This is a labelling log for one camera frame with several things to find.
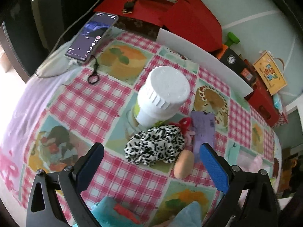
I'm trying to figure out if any pink white fluffy towel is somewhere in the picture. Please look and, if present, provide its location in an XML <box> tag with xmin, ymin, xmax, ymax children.
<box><xmin>237</xmin><ymin>155</ymin><xmax>263</xmax><ymax>173</ymax></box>

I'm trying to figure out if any purple snack packet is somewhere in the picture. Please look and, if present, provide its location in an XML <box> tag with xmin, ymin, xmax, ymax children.
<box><xmin>191</xmin><ymin>111</ymin><xmax>215</xmax><ymax>161</ymax></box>

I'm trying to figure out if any leopard print scrunchie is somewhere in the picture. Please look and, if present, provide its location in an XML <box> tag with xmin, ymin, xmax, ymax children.
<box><xmin>124</xmin><ymin>124</ymin><xmax>185</xmax><ymax>166</ymax></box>

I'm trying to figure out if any beige sponge puff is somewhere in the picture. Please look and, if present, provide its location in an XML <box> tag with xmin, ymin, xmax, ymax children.
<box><xmin>174</xmin><ymin>150</ymin><xmax>194</xmax><ymax>179</ymax></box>

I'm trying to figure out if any red patterned storage box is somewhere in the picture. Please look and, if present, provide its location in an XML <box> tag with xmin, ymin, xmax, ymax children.
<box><xmin>274</xmin><ymin>111</ymin><xmax>289</xmax><ymax>127</ymax></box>

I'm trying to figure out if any blue wet wipes pack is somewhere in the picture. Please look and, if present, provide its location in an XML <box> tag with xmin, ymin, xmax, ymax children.
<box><xmin>272</xmin><ymin>93</ymin><xmax>283</xmax><ymax>114</ymax></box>

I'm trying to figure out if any patterned tablecloth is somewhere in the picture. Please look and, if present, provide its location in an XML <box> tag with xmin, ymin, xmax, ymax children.
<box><xmin>1</xmin><ymin>29</ymin><xmax>281</xmax><ymax>226</ymax></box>

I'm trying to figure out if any white plastic jar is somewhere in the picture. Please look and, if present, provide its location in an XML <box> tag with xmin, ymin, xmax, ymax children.
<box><xmin>133</xmin><ymin>66</ymin><xmax>191</xmax><ymax>128</ymax></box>

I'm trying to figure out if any white foam board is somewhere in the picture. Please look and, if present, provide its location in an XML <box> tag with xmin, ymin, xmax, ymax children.
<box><xmin>156</xmin><ymin>28</ymin><xmax>253</xmax><ymax>97</ymax></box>

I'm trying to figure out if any black box with gauge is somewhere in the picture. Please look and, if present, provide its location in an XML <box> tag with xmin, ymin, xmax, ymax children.
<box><xmin>216</xmin><ymin>45</ymin><xmax>256</xmax><ymax>86</ymax></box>

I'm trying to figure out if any smartphone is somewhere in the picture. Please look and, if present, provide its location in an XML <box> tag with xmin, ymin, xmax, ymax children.
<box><xmin>65</xmin><ymin>12</ymin><xmax>119</xmax><ymax>64</ymax></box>

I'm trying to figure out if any green dumbbell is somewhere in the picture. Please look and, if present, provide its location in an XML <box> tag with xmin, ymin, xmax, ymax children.
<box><xmin>224</xmin><ymin>32</ymin><xmax>240</xmax><ymax>47</ymax></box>

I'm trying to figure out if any black cabinet with screen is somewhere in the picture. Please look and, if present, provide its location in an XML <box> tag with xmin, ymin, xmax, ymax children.
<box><xmin>1</xmin><ymin>0</ymin><xmax>67</xmax><ymax>82</ymax></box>

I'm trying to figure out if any red yarn hair tie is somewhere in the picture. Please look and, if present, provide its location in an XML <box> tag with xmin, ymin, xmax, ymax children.
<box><xmin>168</xmin><ymin>117</ymin><xmax>195</xmax><ymax>138</ymax></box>

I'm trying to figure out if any red box with handle slot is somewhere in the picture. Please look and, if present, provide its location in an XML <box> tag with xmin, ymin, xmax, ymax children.
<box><xmin>245</xmin><ymin>76</ymin><xmax>279</xmax><ymax>127</ymax></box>

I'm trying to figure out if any yellow wooden case with handle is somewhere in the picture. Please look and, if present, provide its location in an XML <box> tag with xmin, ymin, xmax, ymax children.
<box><xmin>253</xmin><ymin>51</ymin><xmax>287</xmax><ymax>96</ymax></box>

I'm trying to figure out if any black phone lanyard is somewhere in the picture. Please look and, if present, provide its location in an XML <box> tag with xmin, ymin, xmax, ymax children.
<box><xmin>87</xmin><ymin>55</ymin><xmax>100</xmax><ymax>85</ymax></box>

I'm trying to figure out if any white charging cable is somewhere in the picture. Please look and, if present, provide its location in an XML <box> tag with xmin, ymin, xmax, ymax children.
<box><xmin>34</xmin><ymin>0</ymin><xmax>114</xmax><ymax>79</ymax></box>

